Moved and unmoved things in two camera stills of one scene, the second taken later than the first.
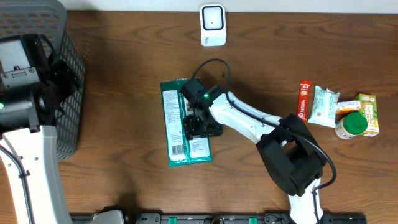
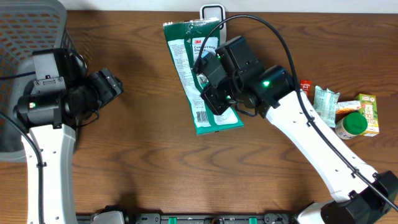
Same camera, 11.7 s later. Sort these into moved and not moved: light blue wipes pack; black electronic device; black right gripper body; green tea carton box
Moved: black right gripper body
Not moved: black electronic device; light blue wipes pack; green tea carton box
